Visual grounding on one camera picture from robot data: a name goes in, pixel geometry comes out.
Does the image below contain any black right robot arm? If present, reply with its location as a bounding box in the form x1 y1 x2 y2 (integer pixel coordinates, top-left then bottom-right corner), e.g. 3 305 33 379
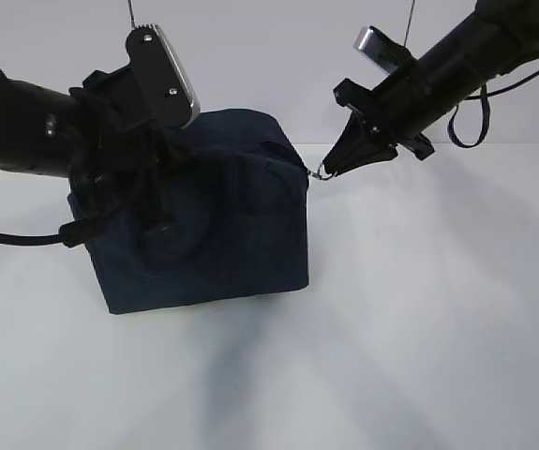
322 1 539 176

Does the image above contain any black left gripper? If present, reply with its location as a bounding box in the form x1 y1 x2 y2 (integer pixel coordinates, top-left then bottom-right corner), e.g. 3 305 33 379
68 70 197 235

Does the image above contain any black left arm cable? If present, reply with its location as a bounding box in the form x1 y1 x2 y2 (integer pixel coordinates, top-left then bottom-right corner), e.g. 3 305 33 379
0 205 111 248

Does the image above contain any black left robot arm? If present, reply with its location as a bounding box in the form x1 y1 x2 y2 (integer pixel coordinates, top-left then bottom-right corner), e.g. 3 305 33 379
0 51 200 248

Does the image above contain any dark blue lunch bag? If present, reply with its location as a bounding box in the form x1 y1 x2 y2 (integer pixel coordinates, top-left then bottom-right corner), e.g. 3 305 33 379
86 109 310 315

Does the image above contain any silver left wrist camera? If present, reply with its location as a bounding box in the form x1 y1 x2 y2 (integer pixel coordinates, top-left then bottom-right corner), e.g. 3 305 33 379
90 22 201 137

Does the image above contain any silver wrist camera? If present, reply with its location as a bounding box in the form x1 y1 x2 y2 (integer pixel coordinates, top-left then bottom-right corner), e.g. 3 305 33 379
90 22 201 137
353 26 413 75

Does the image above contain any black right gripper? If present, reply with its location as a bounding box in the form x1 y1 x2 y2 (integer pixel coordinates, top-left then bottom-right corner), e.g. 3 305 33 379
322 79 434 176

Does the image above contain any black cable loop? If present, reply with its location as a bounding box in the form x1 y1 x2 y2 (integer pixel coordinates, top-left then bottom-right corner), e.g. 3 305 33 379
446 83 490 149

